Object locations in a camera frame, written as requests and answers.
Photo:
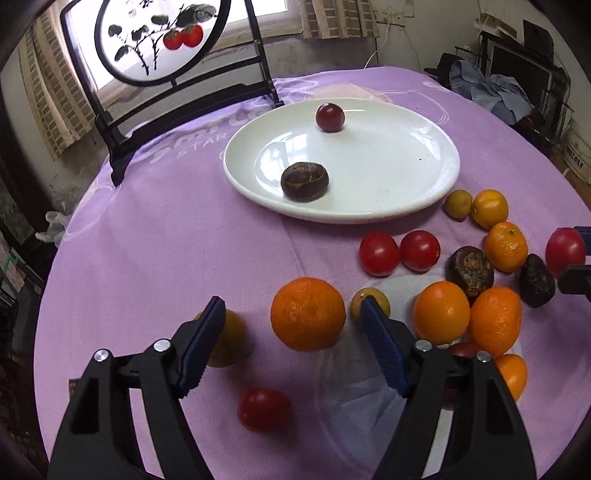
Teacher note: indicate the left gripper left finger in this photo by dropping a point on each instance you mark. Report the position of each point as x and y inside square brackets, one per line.
[97, 439]

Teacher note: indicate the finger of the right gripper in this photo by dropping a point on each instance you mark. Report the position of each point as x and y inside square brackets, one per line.
[585, 233]
[576, 280]

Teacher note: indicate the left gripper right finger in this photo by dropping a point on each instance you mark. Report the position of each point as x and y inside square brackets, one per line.
[487, 439]

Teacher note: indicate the cherry tomato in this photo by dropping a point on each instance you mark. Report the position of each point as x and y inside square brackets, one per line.
[420, 251]
[379, 254]
[565, 247]
[265, 410]

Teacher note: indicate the wrinkled passion fruit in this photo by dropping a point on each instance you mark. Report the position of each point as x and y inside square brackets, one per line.
[470, 269]
[304, 181]
[536, 286]

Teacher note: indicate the smooth orange front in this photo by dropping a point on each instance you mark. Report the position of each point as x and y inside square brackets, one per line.
[514, 371]

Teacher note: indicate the smooth orange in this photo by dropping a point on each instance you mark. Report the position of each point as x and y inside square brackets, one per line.
[489, 208]
[441, 313]
[514, 371]

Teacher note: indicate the large mandarin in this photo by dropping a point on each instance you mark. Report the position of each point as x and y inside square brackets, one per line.
[495, 321]

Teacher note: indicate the small longan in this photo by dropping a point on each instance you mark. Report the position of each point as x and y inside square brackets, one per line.
[458, 204]
[362, 294]

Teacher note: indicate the green-yellow round fruit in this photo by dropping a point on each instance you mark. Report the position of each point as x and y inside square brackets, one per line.
[232, 345]

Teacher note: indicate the dark plum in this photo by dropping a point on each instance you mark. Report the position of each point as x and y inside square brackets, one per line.
[463, 349]
[330, 117]

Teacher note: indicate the printed card packet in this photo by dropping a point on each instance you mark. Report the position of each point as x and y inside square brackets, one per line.
[72, 384]

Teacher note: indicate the blue clothes pile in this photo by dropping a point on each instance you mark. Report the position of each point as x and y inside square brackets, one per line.
[500, 95]

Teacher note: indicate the purple tablecloth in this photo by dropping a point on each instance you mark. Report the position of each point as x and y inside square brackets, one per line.
[138, 260]

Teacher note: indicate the white oval plate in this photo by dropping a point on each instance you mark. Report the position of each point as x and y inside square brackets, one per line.
[388, 161]

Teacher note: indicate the white plastic bag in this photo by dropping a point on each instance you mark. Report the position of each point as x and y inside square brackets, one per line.
[56, 229]

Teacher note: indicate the left beige curtain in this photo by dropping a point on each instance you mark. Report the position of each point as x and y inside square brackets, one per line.
[59, 106]

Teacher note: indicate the beige curtain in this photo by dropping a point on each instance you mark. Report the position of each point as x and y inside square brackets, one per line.
[59, 106]
[338, 19]

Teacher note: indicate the right beige curtain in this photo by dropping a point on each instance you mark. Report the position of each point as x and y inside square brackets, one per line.
[338, 19]

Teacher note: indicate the wall power socket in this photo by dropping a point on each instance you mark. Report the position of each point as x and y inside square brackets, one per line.
[391, 17]

